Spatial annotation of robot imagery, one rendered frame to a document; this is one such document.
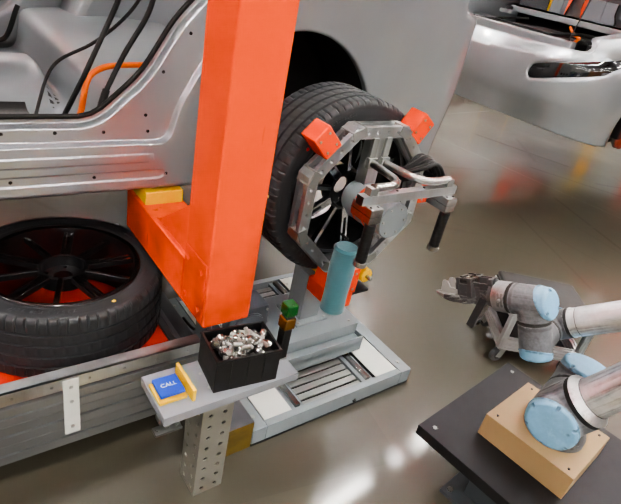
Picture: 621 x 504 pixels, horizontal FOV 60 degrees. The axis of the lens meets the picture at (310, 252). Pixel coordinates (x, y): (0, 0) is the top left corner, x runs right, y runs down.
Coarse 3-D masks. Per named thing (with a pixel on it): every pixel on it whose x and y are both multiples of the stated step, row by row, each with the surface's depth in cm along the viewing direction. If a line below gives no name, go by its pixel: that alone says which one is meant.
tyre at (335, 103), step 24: (288, 96) 181; (312, 96) 178; (336, 96) 175; (360, 96) 176; (288, 120) 173; (312, 120) 169; (336, 120) 170; (360, 120) 176; (384, 120) 182; (288, 144) 169; (288, 168) 168; (288, 192) 173; (264, 216) 181; (288, 216) 179; (288, 240) 185; (312, 264) 199
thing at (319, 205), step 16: (400, 160) 198; (336, 176) 185; (352, 176) 196; (336, 192) 196; (320, 208) 189; (336, 208) 194; (320, 224) 195; (336, 224) 215; (352, 224) 213; (320, 240) 205; (336, 240) 206; (352, 240) 207
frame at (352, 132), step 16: (352, 128) 167; (368, 128) 168; (384, 128) 172; (400, 128) 176; (352, 144) 167; (400, 144) 187; (416, 144) 185; (320, 160) 169; (336, 160) 167; (304, 176) 166; (320, 176) 166; (304, 192) 167; (304, 208) 170; (288, 224) 177; (304, 224) 173; (304, 240) 177; (384, 240) 203; (320, 256) 186; (368, 256) 201
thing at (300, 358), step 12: (348, 336) 234; (360, 336) 232; (300, 348) 219; (312, 348) 222; (324, 348) 220; (336, 348) 225; (348, 348) 231; (288, 360) 210; (300, 360) 214; (312, 360) 219; (324, 360) 224
